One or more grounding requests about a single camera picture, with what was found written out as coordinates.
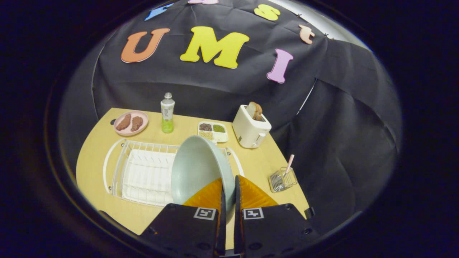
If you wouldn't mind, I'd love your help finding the toast bread slice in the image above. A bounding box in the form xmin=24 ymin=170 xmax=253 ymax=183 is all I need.
xmin=246 ymin=101 xmax=263 ymax=121

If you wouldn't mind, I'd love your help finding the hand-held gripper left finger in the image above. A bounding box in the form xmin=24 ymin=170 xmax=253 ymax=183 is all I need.
xmin=139 ymin=177 xmax=227 ymax=258

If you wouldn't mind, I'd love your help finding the small wire basket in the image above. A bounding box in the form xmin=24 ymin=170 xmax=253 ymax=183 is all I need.
xmin=269 ymin=167 xmax=298 ymax=193

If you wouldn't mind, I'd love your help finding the white wire dish rack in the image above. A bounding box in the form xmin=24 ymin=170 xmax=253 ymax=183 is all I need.
xmin=103 ymin=139 xmax=245 ymax=207

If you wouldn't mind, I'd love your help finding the clear bottle with green drink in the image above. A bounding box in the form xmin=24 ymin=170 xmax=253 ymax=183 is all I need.
xmin=160 ymin=92 xmax=175 ymax=134

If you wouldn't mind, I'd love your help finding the white drain tray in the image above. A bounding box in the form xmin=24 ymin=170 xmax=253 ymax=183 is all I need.
xmin=121 ymin=149 xmax=177 ymax=206

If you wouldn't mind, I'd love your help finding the pale green plate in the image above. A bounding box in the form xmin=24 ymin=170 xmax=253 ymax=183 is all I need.
xmin=171 ymin=135 xmax=236 ymax=224

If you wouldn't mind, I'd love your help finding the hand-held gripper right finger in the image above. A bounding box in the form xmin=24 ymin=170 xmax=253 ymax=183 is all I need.
xmin=234 ymin=175 xmax=323 ymax=258

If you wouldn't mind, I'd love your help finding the white divided snack tray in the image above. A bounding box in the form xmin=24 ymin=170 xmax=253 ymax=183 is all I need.
xmin=198 ymin=121 xmax=229 ymax=144

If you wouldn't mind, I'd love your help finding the pink plate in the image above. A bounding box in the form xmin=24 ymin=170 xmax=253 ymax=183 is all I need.
xmin=113 ymin=110 xmax=149 ymax=136

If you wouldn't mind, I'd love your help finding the white toaster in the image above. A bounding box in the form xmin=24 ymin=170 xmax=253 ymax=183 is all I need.
xmin=232 ymin=104 xmax=272 ymax=149

